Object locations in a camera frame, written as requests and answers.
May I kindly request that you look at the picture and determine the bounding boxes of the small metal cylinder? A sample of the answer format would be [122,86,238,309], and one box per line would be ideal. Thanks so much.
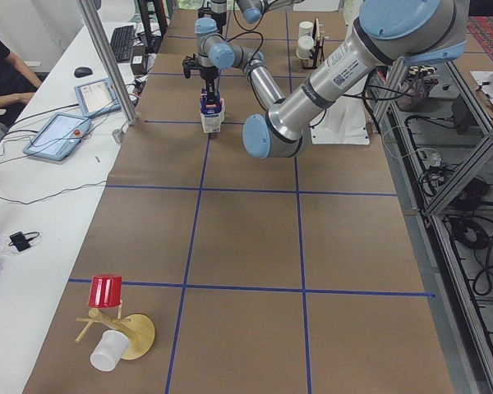
[112,130,124,144]

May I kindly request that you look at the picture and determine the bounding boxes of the black keyboard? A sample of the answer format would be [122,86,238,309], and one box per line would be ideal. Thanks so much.
[110,25,135,63]

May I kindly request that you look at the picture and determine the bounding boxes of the blue white milk carton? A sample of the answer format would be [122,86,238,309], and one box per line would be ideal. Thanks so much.
[200,89,225,134]

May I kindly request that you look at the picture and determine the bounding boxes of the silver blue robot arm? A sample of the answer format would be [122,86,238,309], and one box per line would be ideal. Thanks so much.
[195,0,469,158]

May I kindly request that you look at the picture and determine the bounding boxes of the small black adapter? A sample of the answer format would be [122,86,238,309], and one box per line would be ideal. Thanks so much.
[9,231,39,252]

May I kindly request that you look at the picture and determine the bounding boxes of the near teach pendant tablet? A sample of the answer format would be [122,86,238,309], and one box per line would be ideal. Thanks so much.
[22,113,91,162]

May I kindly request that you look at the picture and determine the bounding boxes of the far teach pendant tablet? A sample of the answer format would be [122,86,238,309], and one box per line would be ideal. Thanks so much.
[74,78,121,117]

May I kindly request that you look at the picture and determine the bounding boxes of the black computer mouse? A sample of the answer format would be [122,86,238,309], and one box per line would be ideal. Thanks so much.
[74,66,93,78]

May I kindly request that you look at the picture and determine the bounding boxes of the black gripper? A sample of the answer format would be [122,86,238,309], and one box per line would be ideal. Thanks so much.
[200,66,219,102]

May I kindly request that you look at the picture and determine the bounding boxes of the black wire cup rack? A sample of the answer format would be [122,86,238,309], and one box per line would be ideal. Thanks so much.
[298,17,325,70]

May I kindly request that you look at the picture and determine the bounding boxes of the white cup on rack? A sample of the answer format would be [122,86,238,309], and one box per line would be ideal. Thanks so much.
[298,21,315,38]
[296,35,315,61]

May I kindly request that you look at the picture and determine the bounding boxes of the seated person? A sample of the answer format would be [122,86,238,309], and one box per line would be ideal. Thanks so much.
[0,40,42,132]

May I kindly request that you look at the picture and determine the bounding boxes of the teach pendant tablet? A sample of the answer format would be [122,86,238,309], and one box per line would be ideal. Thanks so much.
[74,78,121,117]
[22,113,91,162]

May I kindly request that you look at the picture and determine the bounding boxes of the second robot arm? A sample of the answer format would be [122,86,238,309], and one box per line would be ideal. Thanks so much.
[197,0,302,25]

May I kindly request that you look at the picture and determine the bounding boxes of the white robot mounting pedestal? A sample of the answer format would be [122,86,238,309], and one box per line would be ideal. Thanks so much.
[311,97,370,145]

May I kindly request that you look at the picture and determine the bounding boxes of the red cup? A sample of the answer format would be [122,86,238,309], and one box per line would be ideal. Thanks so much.
[88,274,122,309]

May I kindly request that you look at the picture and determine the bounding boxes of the wooden cup tree stand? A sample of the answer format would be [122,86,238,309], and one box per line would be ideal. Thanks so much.
[75,304,156,360]

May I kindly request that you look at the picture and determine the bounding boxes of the aluminium frame post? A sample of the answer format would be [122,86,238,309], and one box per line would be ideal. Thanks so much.
[77,0,137,126]

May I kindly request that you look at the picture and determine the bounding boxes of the white cup on wooden stand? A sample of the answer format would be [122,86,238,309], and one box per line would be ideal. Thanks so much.
[90,330,130,372]

